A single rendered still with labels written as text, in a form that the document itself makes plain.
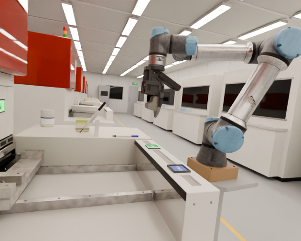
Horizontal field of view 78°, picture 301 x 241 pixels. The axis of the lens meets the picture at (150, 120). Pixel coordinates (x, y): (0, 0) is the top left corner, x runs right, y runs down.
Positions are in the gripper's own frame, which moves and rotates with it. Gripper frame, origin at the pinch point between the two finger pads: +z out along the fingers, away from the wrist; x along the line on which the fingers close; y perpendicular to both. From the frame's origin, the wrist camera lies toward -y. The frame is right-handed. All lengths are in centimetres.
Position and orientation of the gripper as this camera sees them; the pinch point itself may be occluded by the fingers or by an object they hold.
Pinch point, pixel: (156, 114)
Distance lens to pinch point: 81.1
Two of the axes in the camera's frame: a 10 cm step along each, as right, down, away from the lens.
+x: 3.0, 1.3, -9.4
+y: -9.5, -0.5, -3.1
